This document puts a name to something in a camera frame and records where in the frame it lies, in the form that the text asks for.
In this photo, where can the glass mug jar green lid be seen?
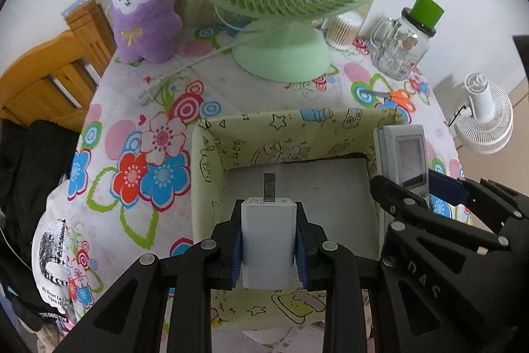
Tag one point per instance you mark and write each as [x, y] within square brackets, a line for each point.
[396, 51]

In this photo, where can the white remote control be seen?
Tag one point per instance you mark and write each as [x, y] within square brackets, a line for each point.
[407, 154]

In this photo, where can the white wall charger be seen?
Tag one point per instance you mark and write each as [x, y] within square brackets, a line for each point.
[268, 241]

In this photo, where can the green desk fan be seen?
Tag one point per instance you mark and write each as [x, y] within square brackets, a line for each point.
[281, 55]

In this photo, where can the cartoon print storage box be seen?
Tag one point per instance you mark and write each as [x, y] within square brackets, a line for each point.
[206, 187]

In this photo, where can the white floor fan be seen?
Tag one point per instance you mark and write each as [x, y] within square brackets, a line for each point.
[487, 117]

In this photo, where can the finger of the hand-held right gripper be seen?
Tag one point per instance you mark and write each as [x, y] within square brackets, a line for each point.
[396, 200]
[446, 187]

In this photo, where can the floral tablecloth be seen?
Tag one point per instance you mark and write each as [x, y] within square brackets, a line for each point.
[136, 121]

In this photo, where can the black flat object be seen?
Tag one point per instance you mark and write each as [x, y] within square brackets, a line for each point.
[521, 55]

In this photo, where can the white printed tote bag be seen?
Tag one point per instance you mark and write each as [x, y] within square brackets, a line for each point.
[53, 220]

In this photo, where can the wooden chair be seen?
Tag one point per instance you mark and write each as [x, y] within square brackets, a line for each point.
[41, 76]

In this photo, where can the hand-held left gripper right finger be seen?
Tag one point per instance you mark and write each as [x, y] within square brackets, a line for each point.
[303, 258]

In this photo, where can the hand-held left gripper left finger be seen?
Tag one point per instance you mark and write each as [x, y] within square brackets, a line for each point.
[236, 253]

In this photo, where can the purple plush toy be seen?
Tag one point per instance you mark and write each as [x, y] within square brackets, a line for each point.
[144, 5]

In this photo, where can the cotton swab container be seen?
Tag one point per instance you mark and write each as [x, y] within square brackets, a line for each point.
[343, 30]

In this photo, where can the black clothing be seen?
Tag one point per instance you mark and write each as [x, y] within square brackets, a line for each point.
[33, 171]

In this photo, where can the blue dotted object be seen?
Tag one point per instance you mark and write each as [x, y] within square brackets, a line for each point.
[74, 5]

